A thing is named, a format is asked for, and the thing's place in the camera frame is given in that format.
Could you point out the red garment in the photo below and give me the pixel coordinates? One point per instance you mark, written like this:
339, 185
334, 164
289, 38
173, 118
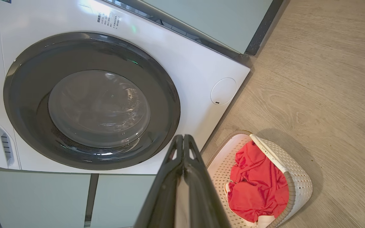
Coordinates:
258, 190

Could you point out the white perforated laundry basket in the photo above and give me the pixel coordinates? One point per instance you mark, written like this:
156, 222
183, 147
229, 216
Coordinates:
296, 180

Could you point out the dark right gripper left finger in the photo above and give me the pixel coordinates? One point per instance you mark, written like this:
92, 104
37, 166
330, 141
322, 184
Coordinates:
160, 196

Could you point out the dark round washing machine door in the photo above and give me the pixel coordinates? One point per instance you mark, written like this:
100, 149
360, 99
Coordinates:
27, 95

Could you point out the round white filter cover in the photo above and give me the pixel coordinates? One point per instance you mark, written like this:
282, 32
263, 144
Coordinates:
223, 91

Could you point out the small printed text label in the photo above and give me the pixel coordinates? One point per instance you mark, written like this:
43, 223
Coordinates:
109, 21

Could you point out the white front-load washing machine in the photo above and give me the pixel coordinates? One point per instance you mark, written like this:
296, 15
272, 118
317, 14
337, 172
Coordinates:
185, 63

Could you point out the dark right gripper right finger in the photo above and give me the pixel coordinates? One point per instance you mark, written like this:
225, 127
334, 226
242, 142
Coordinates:
204, 196

